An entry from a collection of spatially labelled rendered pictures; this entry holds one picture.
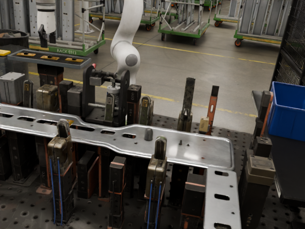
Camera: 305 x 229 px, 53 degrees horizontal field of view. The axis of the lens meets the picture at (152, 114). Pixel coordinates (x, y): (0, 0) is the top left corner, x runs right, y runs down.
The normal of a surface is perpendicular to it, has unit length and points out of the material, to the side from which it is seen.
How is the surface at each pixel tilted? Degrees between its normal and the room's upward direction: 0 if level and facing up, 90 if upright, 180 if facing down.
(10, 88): 90
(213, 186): 0
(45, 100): 90
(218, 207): 0
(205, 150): 0
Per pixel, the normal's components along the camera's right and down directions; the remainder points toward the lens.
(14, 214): 0.07, -0.90
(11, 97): -0.19, 0.41
